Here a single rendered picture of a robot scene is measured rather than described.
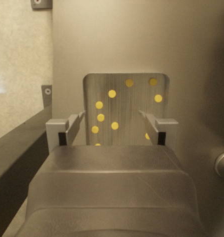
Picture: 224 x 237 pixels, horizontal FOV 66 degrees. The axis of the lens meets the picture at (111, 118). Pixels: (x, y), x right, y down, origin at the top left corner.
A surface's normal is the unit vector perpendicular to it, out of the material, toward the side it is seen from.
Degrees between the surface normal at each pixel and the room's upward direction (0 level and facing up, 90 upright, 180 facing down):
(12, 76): 0
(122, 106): 0
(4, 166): 90
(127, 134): 0
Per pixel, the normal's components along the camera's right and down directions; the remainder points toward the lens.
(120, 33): 0.00, 0.30
